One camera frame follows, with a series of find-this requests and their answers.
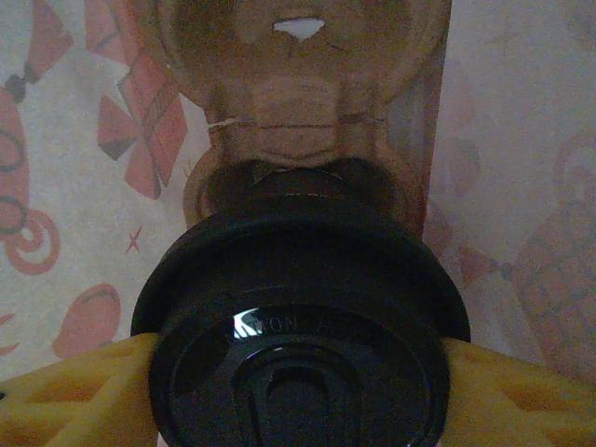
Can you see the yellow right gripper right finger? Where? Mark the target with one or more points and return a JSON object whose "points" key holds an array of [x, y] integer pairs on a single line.
{"points": [[535, 410]]}

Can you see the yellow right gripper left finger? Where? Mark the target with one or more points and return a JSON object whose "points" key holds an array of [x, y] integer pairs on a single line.
{"points": [[70, 405]]}

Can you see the red and white paper bag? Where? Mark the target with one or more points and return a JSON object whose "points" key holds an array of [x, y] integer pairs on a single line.
{"points": [[70, 186]]}

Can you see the black plastic cup lid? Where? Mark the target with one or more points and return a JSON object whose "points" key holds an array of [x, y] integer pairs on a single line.
{"points": [[298, 279]]}

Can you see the brown pulp cup carrier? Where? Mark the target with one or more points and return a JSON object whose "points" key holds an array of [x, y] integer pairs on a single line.
{"points": [[298, 116]]}

